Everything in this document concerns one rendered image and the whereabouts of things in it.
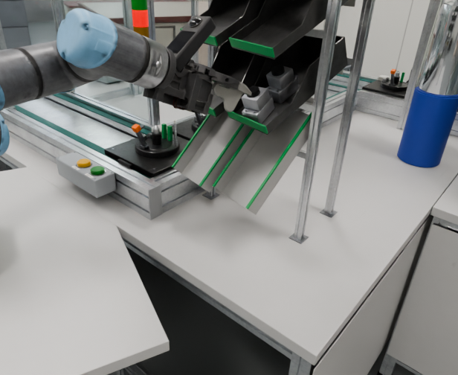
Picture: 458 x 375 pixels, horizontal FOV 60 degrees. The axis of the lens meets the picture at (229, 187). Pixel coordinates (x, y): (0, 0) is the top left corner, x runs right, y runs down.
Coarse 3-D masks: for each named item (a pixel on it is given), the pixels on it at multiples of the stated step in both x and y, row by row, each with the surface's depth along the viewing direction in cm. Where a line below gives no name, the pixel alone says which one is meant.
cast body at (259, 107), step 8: (248, 88) 88; (256, 88) 87; (264, 88) 88; (248, 96) 87; (256, 96) 87; (264, 96) 87; (248, 104) 88; (256, 104) 87; (264, 104) 88; (272, 104) 91; (248, 112) 89; (256, 112) 88; (264, 112) 89; (256, 120) 89; (264, 120) 90
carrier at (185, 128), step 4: (204, 116) 149; (188, 120) 153; (192, 120) 154; (196, 120) 147; (176, 124) 149; (180, 124) 149; (184, 124) 149; (188, 124) 149; (192, 124) 144; (196, 124) 145; (172, 128) 146; (176, 128) 146; (180, 128) 146; (184, 128) 146; (188, 128) 146; (192, 128) 145; (196, 128) 142; (172, 132) 143; (180, 132) 142; (184, 132) 142; (188, 132) 143; (192, 132) 143; (180, 136) 141; (184, 136) 140; (188, 136) 140; (192, 136) 140; (188, 140) 139
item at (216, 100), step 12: (228, 48) 105; (216, 60) 104; (228, 60) 107; (240, 60) 109; (252, 60) 95; (264, 60) 98; (228, 72) 107; (240, 72) 105; (252, 72) 97; (252, 84) 98; (216, 96) 101; (216, 108) 94
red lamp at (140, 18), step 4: (132, 12) 128; (136, 12) 127; (140, 12) 127; (144, 12) 128; (132, 16) 129; (136, 16) 128; (140, 16) 128; (144, 16) 128; (136, 20) 128; (140, 20) 128; (144, 20) 129; (148, 20) 130; (136, 24) 129; (140, 24) 129; (144, 24) 129; (148, 24) 131
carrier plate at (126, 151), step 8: (120, 144) 132; (128, 144) 132; (184, 144) 134; (112, 152) 127; (120, 152) 127; (128, 152) 127; (128, 160) 122; (136, 160) 122; (144, 160) 123; (152, 160) 123; (160, 160) 123; (168, 160) 123; (136, 168) 120; (144, 168) 118; (152, 168) 118; (160, 168) 118; (168, 168) 119; (152, 176) 116
